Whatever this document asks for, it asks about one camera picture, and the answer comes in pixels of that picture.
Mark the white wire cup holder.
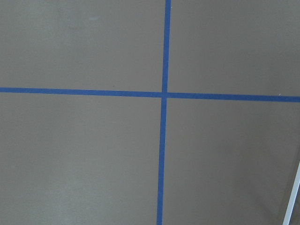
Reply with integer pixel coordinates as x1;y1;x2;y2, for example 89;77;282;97
282;164;300;225

